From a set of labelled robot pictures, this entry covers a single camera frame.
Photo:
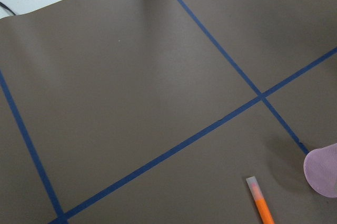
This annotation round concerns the orange highlighter pen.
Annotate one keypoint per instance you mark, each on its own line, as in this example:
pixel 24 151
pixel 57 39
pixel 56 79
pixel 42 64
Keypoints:
pixel 259 200

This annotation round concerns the pink mesh pen holder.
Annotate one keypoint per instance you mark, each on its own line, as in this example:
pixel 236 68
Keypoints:
pixel 320 170

